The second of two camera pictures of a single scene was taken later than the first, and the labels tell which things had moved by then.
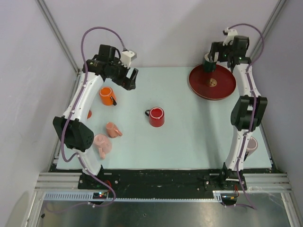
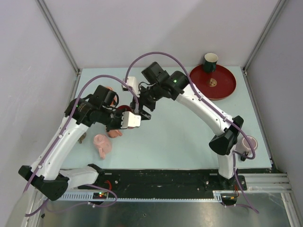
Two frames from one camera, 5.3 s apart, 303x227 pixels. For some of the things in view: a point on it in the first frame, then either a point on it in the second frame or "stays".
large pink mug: (102, 144) stays
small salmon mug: (112, 130) stays
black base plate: (192, 180) stays
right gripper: (218, 47) -> (145, 115)
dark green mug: (209, 66) stays
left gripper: (130, 82) -> (117, 126)
